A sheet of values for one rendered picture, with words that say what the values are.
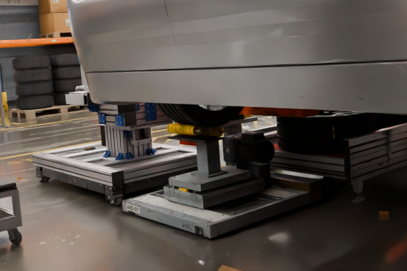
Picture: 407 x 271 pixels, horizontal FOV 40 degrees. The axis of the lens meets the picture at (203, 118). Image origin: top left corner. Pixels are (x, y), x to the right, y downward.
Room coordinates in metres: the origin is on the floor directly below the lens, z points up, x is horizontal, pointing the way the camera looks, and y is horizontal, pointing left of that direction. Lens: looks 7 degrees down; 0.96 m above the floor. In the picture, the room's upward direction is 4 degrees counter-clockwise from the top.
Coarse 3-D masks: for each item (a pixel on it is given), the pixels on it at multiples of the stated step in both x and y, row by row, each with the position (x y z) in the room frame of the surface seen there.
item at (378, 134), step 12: (372, 132) 3.38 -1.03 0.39; (384, 132) 3.44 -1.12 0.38; (396, 132) 3.53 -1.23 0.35; (348, 144) 3.21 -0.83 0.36; (360, 144) 3.32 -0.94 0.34; (372, 144) 3.35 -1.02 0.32; (384, 144) 3.46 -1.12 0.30; (396, 144) 3.52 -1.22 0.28; (348, 156) 3.20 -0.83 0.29; (360, 156) 3.27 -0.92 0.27
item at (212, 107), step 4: (200, 108) 3.12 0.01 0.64; (204, 108) 3.35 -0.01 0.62; (208, 108) 3.33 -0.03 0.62; (212, 108) 3.30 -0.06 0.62; (216, 108) 3.28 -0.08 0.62; (220, 108) 3.26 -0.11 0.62; (224, 108) 3.24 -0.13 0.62; (228, 108) 3.26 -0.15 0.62; (208, 112) 3.16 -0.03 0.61; (212, 112) 3.18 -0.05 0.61; (216, 112) 3.20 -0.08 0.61; (220, 112) 3.22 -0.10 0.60
